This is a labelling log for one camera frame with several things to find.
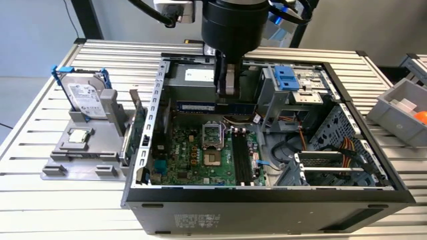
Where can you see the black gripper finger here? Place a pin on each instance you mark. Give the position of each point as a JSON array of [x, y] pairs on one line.
[[231, 82]]

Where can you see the grey power supply unit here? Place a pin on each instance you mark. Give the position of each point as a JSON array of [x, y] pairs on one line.
[[196, 90]]

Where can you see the pale blue teach pendant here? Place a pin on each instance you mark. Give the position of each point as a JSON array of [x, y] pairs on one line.
[[278, 35]]

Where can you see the small yellow black object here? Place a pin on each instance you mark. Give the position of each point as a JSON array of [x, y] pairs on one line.
[[188, 41]]

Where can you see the round black fan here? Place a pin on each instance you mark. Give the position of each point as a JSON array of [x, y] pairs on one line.
[[240, 119]]

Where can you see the blue plastic drive latch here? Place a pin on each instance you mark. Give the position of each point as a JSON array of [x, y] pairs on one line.
[[286, 80]]

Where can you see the metal drive cage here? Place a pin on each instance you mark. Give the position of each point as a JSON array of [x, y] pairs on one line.
[[307, 97]]

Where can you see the CPU socket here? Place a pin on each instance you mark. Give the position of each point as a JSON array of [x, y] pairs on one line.
[[214, 158]]

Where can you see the green graphics card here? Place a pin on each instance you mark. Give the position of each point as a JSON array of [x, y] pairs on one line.
[[134, 135]]

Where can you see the green motherboard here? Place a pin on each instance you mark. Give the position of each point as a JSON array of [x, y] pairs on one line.
[[187, 170]]

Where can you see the hard disk in blue carrier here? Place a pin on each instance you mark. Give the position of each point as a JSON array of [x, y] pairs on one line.
[[83, 97]]

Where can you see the grey parts rack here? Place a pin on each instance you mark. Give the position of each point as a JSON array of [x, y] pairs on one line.
[[107, 145]]

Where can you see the metal disk bay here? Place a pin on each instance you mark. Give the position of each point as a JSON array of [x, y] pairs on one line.
[[334, 169]]

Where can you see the silver CPU chip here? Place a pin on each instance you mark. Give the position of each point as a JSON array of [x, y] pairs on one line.
[[78, 136]]

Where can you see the grey plastic bin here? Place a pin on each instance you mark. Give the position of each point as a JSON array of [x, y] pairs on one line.
[[397, 125]]

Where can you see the white block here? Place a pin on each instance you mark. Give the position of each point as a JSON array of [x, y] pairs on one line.
[[405, 103]]

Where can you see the black open PC case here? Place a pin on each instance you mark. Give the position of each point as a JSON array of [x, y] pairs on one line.
[[234, 215]]

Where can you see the orange round object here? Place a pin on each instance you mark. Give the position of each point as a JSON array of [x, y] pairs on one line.
[[421, 117]]

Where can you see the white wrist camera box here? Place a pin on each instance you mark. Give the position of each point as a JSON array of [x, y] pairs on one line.
[[188, 15]]

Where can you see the black frame post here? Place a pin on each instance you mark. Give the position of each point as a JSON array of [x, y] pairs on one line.
[[87, 20], [299, 32]]

